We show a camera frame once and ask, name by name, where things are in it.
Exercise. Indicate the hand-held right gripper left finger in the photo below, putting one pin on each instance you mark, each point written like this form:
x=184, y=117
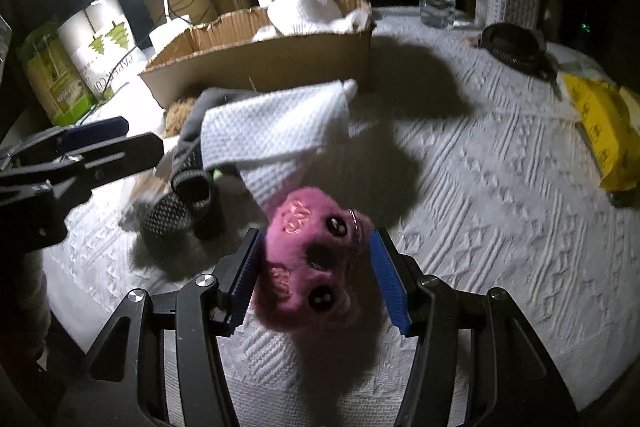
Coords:
x=244, y=279

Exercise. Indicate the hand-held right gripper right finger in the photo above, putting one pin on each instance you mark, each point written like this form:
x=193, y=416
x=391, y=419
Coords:
x=392, y=287

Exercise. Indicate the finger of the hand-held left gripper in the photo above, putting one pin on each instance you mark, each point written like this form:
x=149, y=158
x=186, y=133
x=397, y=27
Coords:
x=125, y=154
x=97, y=129

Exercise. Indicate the brown loofah sponge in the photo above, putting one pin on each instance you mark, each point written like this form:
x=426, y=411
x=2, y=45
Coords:
x=176, y=119

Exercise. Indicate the pink plush toy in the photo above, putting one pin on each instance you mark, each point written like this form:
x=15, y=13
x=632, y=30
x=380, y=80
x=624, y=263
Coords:
x=305, y=252

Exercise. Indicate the grey sock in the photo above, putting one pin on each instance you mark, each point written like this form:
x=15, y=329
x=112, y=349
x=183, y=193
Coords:
x=192, y=142

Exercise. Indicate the black patterned knit sock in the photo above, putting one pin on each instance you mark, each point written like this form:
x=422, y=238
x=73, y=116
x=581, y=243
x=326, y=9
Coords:
x=167, y=217

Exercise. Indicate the white waffle towel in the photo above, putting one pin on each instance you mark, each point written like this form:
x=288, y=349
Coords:
x=275, y=132

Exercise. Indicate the cardboard box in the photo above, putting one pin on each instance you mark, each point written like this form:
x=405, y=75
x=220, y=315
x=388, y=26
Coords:
x=280, y=57

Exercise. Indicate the person's left forearm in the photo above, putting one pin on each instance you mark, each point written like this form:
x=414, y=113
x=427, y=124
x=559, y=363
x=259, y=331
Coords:
x=35, y=302

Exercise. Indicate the white tree print roll pack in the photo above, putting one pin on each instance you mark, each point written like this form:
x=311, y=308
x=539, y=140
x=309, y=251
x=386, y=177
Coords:
x=100, y=42

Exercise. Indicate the white textured bedspread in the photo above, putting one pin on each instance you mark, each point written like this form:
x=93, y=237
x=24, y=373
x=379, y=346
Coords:
x=500, y=207

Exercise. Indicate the white waffle cloth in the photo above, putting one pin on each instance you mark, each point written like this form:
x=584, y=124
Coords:
x=305, y=9

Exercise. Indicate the yellow packet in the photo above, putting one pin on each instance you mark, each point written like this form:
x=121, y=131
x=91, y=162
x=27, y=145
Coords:
x=602, y=127

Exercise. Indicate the pale yellow tissue pack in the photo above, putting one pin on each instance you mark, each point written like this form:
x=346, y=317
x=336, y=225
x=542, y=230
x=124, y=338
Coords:
x=631, y=96

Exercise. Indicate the metal flask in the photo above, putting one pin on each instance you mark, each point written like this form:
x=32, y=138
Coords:
x=550, y=2

